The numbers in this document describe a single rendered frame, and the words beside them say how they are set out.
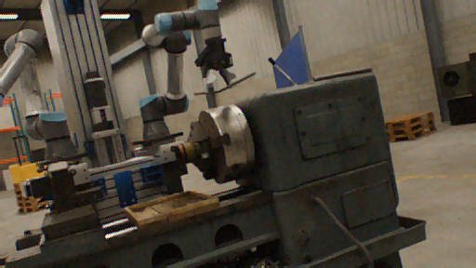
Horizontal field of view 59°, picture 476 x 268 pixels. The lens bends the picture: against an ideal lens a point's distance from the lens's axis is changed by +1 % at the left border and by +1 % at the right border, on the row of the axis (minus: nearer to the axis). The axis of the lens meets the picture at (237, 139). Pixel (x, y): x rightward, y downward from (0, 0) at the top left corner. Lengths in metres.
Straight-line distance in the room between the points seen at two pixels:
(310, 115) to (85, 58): 1.32
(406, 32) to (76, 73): 10.71
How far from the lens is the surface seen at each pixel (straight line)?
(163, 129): 2.29
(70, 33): 2.47
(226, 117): 1.63
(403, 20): 12.45
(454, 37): 11.82
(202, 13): 1.67
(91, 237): 1.43
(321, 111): 1.72
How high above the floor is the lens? 1.18
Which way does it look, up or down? 3 degrees down
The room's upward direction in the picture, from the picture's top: 12 degrees counter-clockwise
